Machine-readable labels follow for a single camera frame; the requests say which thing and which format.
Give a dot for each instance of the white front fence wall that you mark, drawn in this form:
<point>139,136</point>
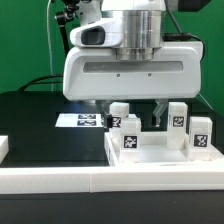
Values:
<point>110,179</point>

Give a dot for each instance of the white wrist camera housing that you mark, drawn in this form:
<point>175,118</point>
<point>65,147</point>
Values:
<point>107,32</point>

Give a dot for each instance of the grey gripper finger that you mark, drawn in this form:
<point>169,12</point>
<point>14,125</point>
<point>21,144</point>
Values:
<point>106,117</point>
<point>161,106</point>

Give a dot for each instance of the white square table top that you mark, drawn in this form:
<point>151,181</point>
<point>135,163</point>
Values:
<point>154,152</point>

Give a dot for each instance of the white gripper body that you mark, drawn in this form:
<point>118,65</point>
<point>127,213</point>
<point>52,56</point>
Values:
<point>96,74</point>

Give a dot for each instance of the white sheet with markers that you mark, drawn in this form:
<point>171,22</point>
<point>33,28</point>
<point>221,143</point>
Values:
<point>76,120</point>

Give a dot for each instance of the white left fence wall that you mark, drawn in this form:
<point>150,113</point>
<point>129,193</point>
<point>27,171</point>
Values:
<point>4,148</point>

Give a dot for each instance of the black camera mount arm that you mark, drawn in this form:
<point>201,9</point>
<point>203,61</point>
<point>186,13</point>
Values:
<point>65,16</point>

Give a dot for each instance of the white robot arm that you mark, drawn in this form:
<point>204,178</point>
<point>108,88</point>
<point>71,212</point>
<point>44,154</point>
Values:
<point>120,52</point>

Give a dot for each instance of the white fence wall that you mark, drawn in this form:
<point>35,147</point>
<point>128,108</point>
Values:
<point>4,148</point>
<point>110,179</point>

